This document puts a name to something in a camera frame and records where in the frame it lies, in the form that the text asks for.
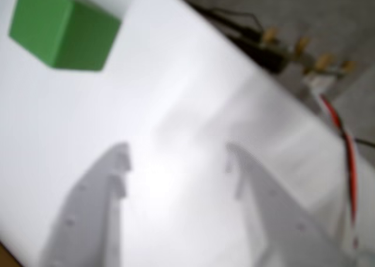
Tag black board plug cable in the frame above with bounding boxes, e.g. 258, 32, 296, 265
187, 2, 289, 74

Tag green cube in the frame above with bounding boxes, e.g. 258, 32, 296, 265
8, 0, 122, 73

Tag controller circuit board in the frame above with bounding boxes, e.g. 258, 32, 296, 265
259, 26, 357, 94

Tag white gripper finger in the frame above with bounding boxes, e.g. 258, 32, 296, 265
224, 141, 356, 267
37, 142, 132, 267

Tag red white board cable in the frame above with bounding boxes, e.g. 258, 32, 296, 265
316, 91, 361, 250

